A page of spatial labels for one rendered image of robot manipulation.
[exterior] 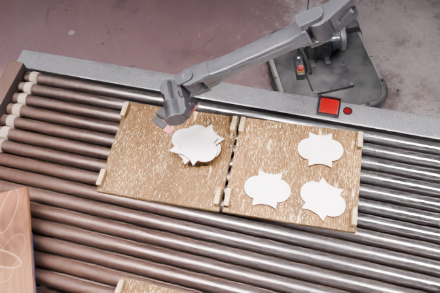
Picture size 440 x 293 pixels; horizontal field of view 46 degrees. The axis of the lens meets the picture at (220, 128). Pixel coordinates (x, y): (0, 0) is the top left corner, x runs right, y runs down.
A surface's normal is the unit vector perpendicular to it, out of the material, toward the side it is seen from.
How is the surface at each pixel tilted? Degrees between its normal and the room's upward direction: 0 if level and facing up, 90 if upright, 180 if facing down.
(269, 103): 0
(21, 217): 0
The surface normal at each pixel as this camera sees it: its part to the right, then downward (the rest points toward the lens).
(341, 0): -0.44, -0.39
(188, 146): -0.08, -0.51
